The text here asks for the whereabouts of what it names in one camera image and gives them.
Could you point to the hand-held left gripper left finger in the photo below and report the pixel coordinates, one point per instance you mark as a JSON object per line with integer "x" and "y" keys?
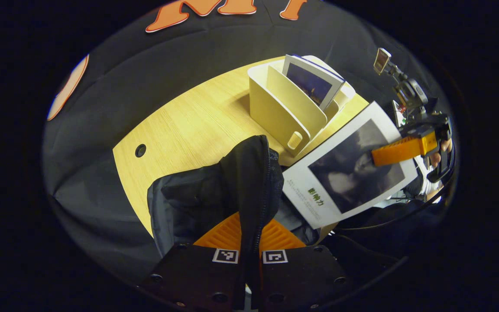
{"x": 197, "y": 277}

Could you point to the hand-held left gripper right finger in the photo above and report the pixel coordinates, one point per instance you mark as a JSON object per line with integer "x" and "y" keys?
{"x": 301, "y": 277}

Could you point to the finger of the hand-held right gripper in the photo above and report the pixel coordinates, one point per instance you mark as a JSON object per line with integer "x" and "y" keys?
{"x": 401, "y": 149}

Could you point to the white book grey portrait cover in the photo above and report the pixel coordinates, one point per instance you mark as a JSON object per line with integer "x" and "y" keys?
{"x": 345, "y": 173}

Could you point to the white book blue picture cover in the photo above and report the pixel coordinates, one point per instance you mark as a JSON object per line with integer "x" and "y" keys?
{"x": 310, "y": 84}

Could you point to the black schoolbag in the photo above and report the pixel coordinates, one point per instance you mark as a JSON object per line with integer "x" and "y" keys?
{"x": 241, "y": 182}

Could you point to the white bookshelf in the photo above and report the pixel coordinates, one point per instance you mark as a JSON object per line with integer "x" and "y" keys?
{"x": 275, "y": 108}

